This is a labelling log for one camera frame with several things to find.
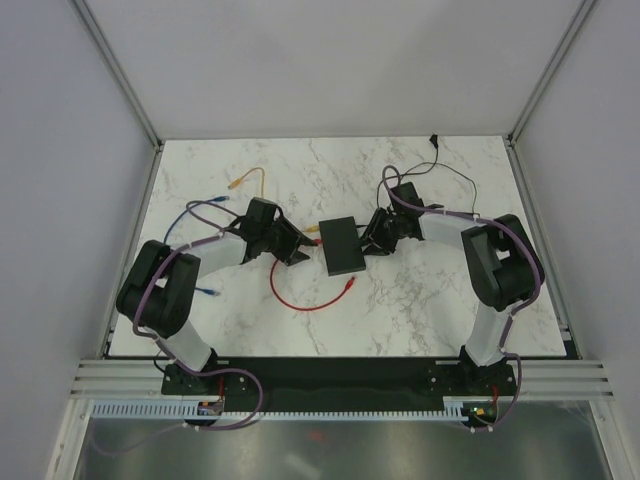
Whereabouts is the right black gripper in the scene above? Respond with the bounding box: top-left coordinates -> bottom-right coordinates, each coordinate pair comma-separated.
354,207 -> 403,258

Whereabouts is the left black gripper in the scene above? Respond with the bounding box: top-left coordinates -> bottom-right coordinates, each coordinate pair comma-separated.
260,216 -> 316,268

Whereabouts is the black network switch box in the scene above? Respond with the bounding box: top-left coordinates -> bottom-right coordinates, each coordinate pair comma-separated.
319,216 -> 366,277

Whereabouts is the yellow ethernet cable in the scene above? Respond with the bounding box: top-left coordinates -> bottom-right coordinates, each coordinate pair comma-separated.
227,168 -> 321,236

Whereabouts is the red ethernet cable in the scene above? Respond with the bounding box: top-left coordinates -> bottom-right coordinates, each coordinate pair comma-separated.
269,238 -> 357,311

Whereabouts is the blue ethernet cable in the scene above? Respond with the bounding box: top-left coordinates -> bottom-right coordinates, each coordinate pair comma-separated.
162,195 -> 232,299

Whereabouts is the black power cord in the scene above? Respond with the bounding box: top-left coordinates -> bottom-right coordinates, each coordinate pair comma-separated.
384,133 -> 479,219

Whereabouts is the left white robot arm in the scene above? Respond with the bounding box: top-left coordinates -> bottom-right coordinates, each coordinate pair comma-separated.
116,210 -> 318,394

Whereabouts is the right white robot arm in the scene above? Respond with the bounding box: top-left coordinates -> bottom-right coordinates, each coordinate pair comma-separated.
359,208 -> 545,394

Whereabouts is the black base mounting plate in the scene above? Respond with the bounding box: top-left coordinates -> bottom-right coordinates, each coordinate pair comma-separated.
161,357 -> 516,410

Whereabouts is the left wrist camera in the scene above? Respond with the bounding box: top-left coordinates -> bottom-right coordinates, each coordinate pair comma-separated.
242,197 -> 280,233

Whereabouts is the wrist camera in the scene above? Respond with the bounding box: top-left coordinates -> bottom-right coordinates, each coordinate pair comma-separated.
242,197 -> 280,233
390,182 -> 443,216

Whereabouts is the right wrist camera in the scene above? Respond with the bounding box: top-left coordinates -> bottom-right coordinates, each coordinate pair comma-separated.
390,182 -> 443,216

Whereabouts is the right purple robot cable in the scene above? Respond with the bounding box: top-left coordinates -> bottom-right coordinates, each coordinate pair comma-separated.
382,165 -> 546,435

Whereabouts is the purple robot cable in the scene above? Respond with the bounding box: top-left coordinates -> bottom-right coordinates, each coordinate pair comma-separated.
87,199 -> 266,457
382,165 -> 546,435

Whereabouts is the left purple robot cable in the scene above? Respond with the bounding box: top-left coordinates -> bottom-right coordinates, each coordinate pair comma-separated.
87,199 -> 266,457

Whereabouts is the white slotted cable duct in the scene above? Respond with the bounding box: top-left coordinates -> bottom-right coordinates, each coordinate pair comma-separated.
90,396 -> 495,422

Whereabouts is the aluminium frame rail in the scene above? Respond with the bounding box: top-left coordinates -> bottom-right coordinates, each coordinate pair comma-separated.
70,359 -> 613,401

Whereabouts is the left aluminium corner post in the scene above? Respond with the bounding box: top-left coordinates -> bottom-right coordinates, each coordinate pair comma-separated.
69,0 -> 166,151

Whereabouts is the aluminium corner post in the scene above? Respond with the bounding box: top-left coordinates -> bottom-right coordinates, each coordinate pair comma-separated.
504,0 -> 599,149
69,0 -> 166,151

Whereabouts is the right aluminium corner post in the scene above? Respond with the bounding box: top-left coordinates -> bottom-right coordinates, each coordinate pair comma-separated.
504,0 -> 599,149

